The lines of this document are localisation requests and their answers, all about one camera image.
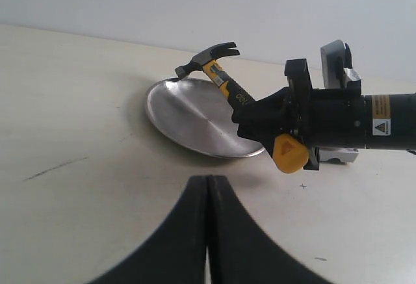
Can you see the round metal plate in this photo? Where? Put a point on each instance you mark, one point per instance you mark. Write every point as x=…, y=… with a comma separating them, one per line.
x=194, y=114

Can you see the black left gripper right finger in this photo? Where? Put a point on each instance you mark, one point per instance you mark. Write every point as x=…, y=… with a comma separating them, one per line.
x=239, y=250

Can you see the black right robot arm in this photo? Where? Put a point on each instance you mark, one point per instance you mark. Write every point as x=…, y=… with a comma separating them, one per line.
x=390, y=121

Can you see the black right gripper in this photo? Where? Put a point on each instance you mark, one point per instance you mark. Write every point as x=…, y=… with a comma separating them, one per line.
x=326, y=118

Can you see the yellow black claw hammer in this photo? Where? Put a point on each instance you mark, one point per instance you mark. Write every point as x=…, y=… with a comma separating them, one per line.
x=227, y=82

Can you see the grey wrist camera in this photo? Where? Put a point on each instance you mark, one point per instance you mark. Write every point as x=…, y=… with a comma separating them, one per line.
x=337, y=68

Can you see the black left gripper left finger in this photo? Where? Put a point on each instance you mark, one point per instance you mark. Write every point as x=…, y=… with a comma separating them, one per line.
x=176, y=251

